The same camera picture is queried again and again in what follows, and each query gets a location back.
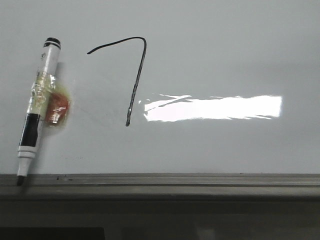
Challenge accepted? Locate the black white whiteboard marker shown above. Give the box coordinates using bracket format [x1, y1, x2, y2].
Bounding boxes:
[16, 37, 61, 187]

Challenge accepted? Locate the dark grey marker tray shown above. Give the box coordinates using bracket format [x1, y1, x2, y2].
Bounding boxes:
[0, 173, 320, 240]

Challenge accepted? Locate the white whiteboard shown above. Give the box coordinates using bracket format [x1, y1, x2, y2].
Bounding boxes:
[0, 0, 320, 174]

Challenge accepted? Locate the orange magnet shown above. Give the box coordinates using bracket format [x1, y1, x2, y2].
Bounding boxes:
[44, 83, 72, 128]

